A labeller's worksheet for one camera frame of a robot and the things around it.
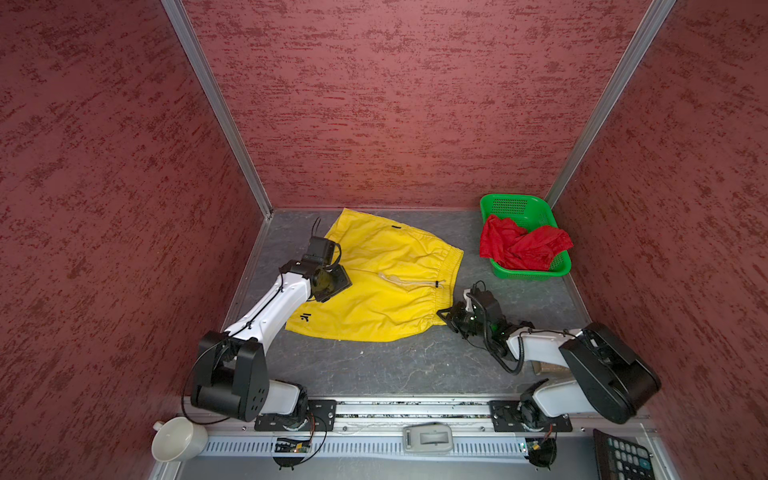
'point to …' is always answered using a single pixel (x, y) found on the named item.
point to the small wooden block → (540, 367)
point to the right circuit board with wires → (543, 450)
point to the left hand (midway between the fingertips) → (343, 290)
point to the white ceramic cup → (178, 439)
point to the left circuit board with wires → (291, 451)
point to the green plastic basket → (529, 212)
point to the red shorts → (512, 246)
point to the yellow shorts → (401, 282)
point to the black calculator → (618, 459)
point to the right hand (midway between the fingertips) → (433, 318)
